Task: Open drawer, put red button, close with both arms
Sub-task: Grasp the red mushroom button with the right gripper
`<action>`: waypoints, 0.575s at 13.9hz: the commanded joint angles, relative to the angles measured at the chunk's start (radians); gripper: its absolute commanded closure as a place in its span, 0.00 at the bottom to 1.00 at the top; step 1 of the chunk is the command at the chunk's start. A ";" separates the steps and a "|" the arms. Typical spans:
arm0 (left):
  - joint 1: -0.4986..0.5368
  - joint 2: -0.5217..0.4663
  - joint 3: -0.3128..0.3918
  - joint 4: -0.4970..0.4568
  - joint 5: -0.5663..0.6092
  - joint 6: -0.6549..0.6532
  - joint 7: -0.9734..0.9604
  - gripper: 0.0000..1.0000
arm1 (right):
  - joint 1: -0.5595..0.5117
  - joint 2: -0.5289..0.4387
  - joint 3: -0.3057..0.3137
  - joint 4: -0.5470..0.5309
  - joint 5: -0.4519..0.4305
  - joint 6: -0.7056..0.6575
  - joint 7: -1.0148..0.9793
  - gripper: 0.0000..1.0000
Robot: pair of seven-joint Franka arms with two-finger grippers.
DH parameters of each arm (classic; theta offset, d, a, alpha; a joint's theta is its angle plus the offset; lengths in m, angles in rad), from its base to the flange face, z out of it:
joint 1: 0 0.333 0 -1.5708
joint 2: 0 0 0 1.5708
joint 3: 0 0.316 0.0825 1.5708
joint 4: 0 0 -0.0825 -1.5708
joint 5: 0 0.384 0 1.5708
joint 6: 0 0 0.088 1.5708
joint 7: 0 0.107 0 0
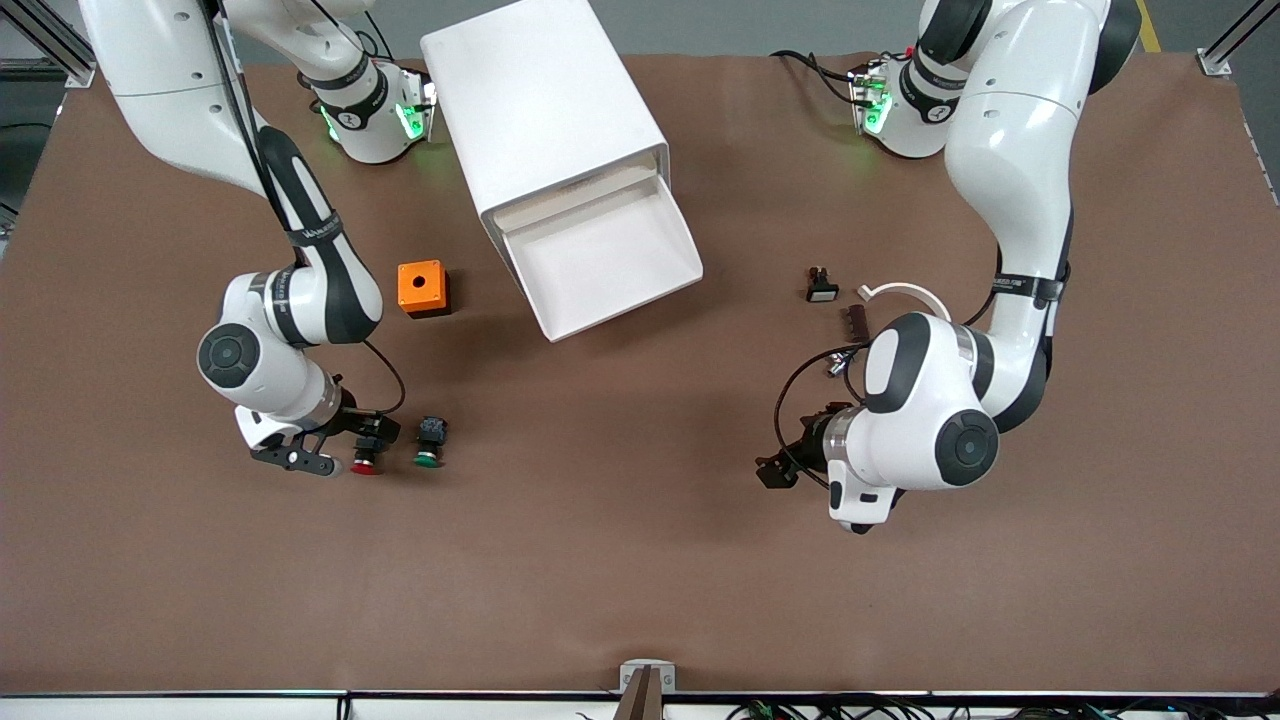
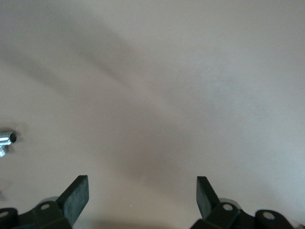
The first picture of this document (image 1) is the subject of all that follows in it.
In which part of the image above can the black cable bundle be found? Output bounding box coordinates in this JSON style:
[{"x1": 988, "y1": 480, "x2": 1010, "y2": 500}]
[{"x1": 575, "y1": 698, "x2": 1280, "y2": 720}]

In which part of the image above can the green push button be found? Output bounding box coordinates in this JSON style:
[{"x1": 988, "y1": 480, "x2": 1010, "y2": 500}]
[{"x1": 413, "y1": 416, "x2": 449, "y2": 469}]

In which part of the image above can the orange button enclosure box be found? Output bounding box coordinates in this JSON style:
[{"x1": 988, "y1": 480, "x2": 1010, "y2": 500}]
[{"x1": 397, "y1": 260, "x2": 452, "y2": 320}]

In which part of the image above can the white drawer cabinet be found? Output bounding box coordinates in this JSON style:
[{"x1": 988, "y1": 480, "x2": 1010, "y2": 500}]
[{"x1": 419, "y1": 0, "x2": 671, "y2": 261}]

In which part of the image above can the red push button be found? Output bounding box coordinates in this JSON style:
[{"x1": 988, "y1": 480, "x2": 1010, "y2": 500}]
[{"x1": 350, "y1": 425, "x2": 389, "y2": 477}]

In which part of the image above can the aluminium camera post with foot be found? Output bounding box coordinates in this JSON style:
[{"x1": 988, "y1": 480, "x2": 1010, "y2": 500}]
[{"x1": 612, "y1": 658, "x2": 678, "y2": 720}]

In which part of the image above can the white table edge rail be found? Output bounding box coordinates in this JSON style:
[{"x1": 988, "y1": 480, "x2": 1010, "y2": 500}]
[{"x1": 0, "y1": 690, "x2": 1280, "y2": 720}]

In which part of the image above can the white semicircular pipe clamp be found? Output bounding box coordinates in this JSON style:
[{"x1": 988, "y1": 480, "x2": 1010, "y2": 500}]
[{"x1": 858, "y1": 282, "x2": 954, "y2": 321}]

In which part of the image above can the black left base cable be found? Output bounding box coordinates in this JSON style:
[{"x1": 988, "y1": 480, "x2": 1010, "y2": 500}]
[{"x1": 770, "y1": 48, "x2": 863, "y2": 106}]

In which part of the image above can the aluminium frame post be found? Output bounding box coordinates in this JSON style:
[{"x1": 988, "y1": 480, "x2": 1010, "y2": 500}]
[
  {"x1": 1195, "y1": 0, "x2": 1280, "y2": 79},
  {"x1": 0, "y1": 0, "x2": 98, "y2": 89}
]

